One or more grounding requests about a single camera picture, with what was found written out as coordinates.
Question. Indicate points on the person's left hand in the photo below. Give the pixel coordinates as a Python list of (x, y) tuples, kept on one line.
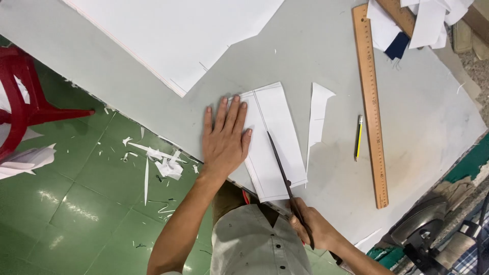
[(223, 147)]

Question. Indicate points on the person's right hand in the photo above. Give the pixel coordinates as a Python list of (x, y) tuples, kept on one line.
[(313, 225)]

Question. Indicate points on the person's right fingers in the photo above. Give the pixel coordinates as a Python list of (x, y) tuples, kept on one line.
[(297, 217)]

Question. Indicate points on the black scissors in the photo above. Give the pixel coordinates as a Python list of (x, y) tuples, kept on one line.
[(288, 187)]

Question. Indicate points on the white paper pattern piece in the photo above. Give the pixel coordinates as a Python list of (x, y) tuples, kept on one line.
[(273, 145)]

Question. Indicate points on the person's grey shirt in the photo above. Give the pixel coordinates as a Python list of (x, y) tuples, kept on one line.
[(256, 244)]

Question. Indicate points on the white paper offcut strip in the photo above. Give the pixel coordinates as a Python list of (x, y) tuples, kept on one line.
[(317, 122)]

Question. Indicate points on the yellow black pencil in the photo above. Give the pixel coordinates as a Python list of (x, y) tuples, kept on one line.
[(358, 137)]

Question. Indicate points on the long wooden ruler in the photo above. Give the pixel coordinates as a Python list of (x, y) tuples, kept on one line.
[(371, 110)]

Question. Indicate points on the large grey cardboard sheet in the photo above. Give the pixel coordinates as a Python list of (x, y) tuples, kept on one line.
[(244, 95)]

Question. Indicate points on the grey cutting machine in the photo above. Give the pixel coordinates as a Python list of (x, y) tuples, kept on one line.
[(431, 236)]

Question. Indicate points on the heap of paper scraps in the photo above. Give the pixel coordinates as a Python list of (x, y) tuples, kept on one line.
[(164, 160)]

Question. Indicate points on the dark blue fabric piece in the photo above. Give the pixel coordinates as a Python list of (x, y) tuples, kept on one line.
[(397, 46)]

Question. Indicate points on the large white paper sheet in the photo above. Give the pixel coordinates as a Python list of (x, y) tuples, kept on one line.
[(172, 34)]

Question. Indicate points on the short wooden ruler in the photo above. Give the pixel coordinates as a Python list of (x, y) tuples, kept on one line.
[(397, 15)]

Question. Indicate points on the pile of white paper pieces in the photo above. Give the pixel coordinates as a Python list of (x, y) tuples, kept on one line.
[(424, 23)]

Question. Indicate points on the white paper pile on floor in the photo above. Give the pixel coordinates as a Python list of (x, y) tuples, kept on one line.
[(25, 160)]

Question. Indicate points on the red plastic stool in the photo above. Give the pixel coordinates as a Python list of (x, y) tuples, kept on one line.
[(23, 99)]

